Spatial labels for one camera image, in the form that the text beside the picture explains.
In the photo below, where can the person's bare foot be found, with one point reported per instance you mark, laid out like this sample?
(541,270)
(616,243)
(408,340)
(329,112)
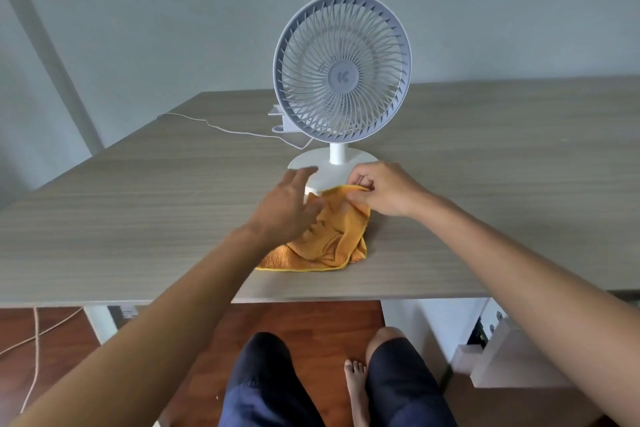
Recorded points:
(357,391)

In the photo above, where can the person's left hand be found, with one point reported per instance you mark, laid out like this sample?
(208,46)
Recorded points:
(282,216)

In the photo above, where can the person's left forearm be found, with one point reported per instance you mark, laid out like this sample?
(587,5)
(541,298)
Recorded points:
(160,331)

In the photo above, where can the person's dark shorts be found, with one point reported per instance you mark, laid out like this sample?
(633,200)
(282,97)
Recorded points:
(265,391)

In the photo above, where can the white desk socket tray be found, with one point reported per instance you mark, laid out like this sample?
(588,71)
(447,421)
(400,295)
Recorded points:
(277,129)

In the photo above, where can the person's right hand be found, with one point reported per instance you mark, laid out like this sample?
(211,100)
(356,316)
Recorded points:
(395,191)

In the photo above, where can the orange microfiber cloth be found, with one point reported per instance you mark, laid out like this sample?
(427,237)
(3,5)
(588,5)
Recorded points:
(330,241)

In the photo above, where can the white fan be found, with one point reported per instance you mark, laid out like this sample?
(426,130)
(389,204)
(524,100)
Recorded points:
(343,76)

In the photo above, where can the person's right forearm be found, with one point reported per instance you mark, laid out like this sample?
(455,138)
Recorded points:
(540,291)

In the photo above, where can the white desk leg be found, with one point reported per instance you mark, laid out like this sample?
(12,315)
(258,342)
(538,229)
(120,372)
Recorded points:
(102,324)

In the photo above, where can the white vertical pipe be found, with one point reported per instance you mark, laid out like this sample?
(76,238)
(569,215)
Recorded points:
(50,56)

